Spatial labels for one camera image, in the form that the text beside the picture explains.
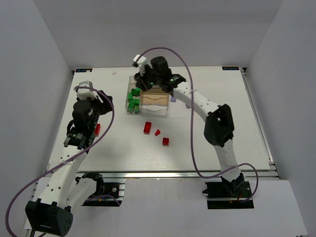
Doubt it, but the green upside-down 2x2 lego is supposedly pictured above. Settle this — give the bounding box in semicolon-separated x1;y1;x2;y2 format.
131;88;141;97

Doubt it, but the green curved lego brick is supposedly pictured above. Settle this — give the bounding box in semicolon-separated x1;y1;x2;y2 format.
127;93;133;102

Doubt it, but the green 2x4 lego brick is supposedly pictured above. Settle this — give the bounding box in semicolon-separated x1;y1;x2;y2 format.
130;99;140;107

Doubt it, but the red 2x4 lego brick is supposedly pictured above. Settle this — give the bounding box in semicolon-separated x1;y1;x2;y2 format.
143;121;152;134

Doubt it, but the red 2x2 lego brick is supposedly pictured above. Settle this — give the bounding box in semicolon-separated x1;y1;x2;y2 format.
162;137;169;146

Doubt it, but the green 2x2 sloped lego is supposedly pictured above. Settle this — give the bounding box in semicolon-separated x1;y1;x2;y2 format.
127;100;135;113

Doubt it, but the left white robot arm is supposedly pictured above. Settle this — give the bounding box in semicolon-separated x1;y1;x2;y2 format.
25;86;114;237

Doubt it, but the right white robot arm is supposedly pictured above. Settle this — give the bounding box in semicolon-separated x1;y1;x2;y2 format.
133;55;244;195

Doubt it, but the amber tinted container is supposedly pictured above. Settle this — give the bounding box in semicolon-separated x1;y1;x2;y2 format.
140;91;169;106

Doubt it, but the tall clear narrow container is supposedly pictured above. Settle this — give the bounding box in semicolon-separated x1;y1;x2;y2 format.
125;76;141;114

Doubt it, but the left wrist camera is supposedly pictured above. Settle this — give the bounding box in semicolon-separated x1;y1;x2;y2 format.
74;80;97;100

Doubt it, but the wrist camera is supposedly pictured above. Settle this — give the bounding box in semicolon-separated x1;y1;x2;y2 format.
74;80;97;100
132;54;149;76

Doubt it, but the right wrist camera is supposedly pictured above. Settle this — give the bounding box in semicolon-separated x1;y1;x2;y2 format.
132;54;149;76

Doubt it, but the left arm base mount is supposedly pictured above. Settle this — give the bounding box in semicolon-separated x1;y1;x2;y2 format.
66;172;125;210

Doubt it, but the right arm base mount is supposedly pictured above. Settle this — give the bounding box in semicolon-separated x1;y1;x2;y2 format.
202;182;254;210

